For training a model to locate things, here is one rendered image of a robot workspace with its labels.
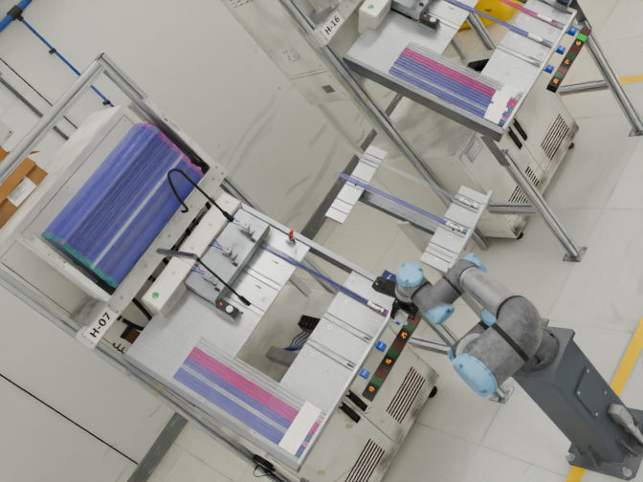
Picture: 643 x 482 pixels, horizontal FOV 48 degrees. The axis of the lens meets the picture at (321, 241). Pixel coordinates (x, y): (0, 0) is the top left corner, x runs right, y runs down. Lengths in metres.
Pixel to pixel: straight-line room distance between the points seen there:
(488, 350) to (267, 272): 1.09
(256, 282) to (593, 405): 1.18
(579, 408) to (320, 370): 0.82
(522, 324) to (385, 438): 1.41
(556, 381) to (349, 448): 0.98
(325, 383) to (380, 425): 0.61
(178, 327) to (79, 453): 1.77
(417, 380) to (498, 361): 1.40
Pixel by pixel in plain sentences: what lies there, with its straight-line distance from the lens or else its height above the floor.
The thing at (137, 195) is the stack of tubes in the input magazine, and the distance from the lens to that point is 2.50.
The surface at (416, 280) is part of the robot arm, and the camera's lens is 2.09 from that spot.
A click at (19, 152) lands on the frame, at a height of 1.88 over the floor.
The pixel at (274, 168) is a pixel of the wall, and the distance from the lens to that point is 4.53.
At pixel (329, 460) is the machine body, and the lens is 2.90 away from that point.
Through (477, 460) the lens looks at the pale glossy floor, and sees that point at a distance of 2.96.
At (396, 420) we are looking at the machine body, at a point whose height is 0.15.
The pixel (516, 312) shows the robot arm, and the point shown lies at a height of 1.02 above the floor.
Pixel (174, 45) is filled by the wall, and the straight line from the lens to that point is 4.30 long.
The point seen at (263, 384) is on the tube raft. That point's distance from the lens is 2.47.
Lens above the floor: 2.24
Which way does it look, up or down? 29 degrees down
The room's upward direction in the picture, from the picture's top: 44 degrees counter-clockwise
